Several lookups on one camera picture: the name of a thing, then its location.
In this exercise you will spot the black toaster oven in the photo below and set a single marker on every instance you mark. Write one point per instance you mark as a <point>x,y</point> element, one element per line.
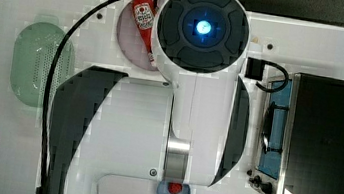
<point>301,143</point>

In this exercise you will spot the green perforated colander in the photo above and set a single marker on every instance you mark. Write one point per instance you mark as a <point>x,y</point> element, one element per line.
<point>34,51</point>

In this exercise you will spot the red toy strawberry in bowl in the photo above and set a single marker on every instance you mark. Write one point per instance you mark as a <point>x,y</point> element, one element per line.
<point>175,188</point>

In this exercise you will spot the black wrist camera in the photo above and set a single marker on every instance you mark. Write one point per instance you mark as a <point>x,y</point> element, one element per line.
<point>255,69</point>

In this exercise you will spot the red ketchup bottle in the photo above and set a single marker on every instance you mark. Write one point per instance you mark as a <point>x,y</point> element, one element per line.
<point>144,15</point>

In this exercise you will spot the grey round plate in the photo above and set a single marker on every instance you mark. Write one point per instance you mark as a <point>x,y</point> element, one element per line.
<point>130,41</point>

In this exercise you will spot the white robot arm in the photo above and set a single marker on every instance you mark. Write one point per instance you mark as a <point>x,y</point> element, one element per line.
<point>190,127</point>

